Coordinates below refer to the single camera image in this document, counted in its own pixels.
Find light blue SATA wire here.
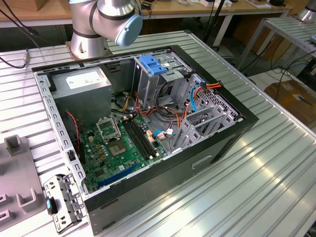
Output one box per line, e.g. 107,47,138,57
189,79,207,113

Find metal expansion slot retainer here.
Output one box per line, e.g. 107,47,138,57
43,172,84,235

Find black stand legs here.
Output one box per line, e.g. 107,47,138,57
203,0,229,47

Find blue expansion slot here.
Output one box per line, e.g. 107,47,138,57
97,162,139,188

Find grey Dell power supply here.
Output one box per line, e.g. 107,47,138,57
50,66,113,129

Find large cardboard box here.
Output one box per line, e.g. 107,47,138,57
264,80,316,126

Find orange red power wire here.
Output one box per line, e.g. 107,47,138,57
176,81,223,130

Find CPU socket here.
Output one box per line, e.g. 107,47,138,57
107,140,128,158

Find green motherboard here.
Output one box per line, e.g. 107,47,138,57
79,115,171,195

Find grey parts rack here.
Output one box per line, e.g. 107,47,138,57
0,134,47,232

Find metal optical drive cage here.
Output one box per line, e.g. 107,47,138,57
132,49,196,109

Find red orange wire bundle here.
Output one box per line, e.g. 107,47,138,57
134,91,158,118

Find yellow black wire bundle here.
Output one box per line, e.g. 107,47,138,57
118,91,131,112

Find black open PC case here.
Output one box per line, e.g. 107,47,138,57
31,44,259,237

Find metal disk bay cage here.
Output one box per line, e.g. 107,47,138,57
172,73,244,154

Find small metal slat table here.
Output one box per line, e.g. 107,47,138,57
237,16,316,72

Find long wooden desk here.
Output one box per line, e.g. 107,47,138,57
0,0,293,28

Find black RAM slots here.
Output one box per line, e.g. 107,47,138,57
122,116,158,160

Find blue plastic bay latch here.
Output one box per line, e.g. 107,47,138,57
139,54,169,76

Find black cable with metal plug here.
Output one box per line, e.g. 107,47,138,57
0,8,32,69

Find metal socket cover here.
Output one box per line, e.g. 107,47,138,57
95,118,122,144

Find black blue latch clip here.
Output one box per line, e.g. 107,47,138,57
45,196,59,215

